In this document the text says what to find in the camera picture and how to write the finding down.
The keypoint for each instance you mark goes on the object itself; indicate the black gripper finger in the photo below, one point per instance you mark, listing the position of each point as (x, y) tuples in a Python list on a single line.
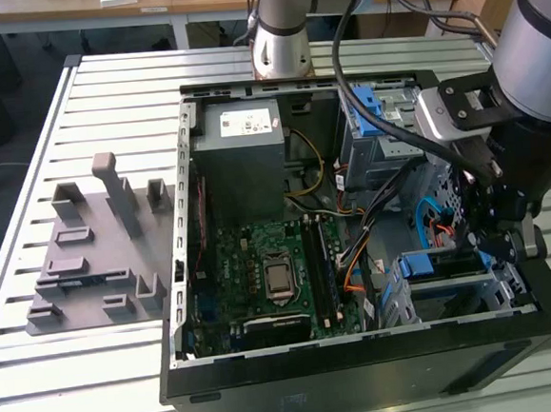
[(496, 246), (473, 200)]

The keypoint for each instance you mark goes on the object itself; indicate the hard disk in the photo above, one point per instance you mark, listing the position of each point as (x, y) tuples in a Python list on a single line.
[(416, 266)]

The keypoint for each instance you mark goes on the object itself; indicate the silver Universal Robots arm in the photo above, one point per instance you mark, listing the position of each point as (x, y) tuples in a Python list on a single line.
[(540, 51)]

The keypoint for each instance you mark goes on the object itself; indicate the silver disk bay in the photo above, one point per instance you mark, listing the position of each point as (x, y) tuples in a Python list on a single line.
[(453, 285)]

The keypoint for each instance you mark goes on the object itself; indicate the grey metal drive cage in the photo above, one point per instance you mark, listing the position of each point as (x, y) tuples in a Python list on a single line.
[(372, 165)]

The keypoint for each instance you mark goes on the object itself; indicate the blue plastic drive latch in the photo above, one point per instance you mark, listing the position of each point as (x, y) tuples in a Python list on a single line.
[(368, 113)]

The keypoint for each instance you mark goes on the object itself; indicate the green RAM stick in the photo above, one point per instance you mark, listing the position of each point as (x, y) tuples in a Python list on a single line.
[(329, 268)]

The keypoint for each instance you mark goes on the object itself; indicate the black PC case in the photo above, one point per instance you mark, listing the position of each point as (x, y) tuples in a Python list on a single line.
[(365, 380)]

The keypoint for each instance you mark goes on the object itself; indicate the silver CPU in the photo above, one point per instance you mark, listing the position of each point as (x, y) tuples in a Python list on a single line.
[(279, 279)]

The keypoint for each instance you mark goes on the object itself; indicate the grey power supply unit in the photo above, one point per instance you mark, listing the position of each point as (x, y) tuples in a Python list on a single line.
[(239, 170)]

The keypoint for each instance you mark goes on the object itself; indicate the black graphics card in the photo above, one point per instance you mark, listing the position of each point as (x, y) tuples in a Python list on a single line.
[(276, 330)]

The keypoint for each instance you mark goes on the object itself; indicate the green motherboard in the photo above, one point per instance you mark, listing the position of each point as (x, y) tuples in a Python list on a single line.
[(242, 266)]

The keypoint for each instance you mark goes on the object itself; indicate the grey parts rack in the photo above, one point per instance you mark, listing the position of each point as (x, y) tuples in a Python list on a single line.
[(108, 257)]

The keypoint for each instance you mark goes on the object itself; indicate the wooden desk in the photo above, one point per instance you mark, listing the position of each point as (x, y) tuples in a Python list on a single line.
[(74, 12)]

